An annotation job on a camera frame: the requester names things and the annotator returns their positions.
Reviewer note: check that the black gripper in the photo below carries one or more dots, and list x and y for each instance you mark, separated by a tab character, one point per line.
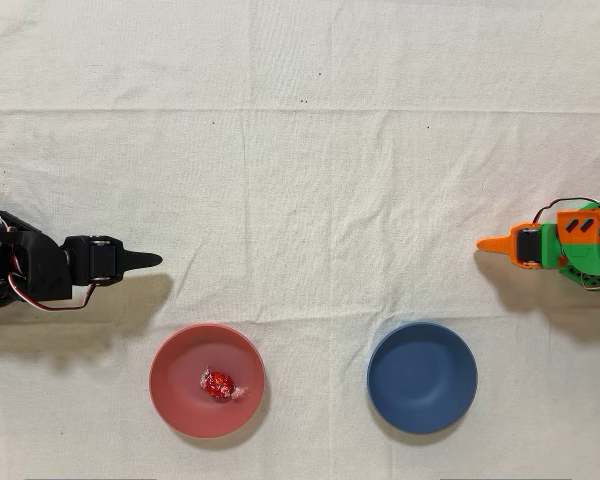
106	260

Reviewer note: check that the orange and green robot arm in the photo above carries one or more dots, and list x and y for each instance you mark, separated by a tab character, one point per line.
582	252

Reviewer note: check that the blue bowl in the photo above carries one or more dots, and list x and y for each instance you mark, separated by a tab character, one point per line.
422	377

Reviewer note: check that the red candy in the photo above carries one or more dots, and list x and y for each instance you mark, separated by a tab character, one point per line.
218	384

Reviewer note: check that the white tablecloth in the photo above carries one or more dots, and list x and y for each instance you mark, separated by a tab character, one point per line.
300	175

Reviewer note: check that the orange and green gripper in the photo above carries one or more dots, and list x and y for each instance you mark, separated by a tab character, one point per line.
528	246

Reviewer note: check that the red bowl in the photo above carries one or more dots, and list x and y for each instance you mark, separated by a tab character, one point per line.
180	390

